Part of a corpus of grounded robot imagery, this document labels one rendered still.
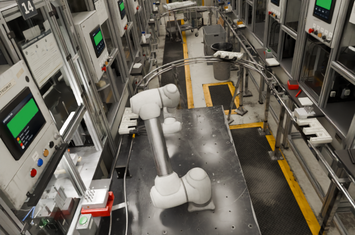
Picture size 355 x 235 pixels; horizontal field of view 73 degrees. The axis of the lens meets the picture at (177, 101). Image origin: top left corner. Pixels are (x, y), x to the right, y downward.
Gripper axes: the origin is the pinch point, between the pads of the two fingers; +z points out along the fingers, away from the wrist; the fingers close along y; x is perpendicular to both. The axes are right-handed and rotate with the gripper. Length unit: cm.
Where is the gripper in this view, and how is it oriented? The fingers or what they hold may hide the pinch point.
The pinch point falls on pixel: (133, 131)
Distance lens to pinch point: 213.4
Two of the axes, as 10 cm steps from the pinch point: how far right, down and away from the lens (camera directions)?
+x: 0.1, 5.4, -8.4
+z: -9.9, 1.0, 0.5
